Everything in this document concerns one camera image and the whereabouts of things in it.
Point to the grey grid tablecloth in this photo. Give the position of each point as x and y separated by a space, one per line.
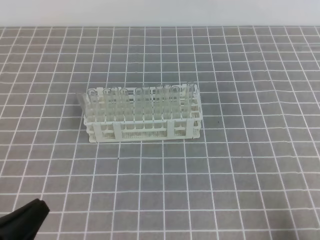
253 174

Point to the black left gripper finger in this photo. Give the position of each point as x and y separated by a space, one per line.
25 222

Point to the white plastic test tube rack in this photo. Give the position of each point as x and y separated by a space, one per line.
145 130

